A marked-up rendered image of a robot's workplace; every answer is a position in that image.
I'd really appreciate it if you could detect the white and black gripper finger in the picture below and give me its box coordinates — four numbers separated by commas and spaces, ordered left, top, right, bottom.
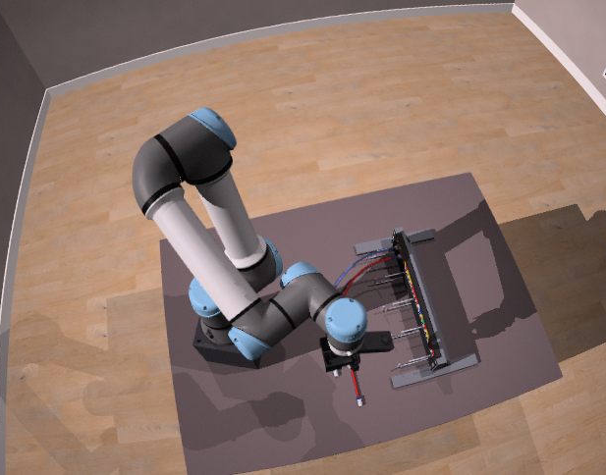
342, 363, 359, 372

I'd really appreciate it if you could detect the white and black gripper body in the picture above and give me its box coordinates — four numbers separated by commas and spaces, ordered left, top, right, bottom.
319, 337, 360, 372

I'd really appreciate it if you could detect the grey port rack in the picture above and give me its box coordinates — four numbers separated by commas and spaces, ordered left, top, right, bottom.
355, 227, 478, 389

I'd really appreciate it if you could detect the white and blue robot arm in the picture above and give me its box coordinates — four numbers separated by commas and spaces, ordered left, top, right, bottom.
132, 108, 394, 360

